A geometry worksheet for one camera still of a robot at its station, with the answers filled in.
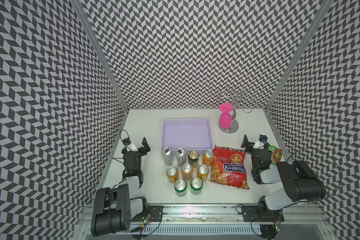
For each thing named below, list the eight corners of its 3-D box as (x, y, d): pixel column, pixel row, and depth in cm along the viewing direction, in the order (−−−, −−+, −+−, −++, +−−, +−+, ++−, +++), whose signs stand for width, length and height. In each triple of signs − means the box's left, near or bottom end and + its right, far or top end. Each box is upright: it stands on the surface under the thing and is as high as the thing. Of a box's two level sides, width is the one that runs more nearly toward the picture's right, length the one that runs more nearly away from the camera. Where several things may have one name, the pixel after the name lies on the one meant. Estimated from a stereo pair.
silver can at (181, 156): (177, 166, 91) (175, 155, 79) (177, 158, 94) (176, 147, 82) (186, 166, 91) (185, 155, 79) (186, 158, 94) (186, 147, 82)
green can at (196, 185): (190, 195, 81) (190, 190, 73) (190, 183, 85) (190, 177, 77) (201, 195, 81) (203, 190, 73) (201, 183, 85) (202, 177, 77)
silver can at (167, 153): (164, 166, 90) (160, 155, 80) (165, 157, 94) (162, 146, 83) (173, 166, 90) (170, 155, 80) (173, 157, 94) (171, 146, 83)
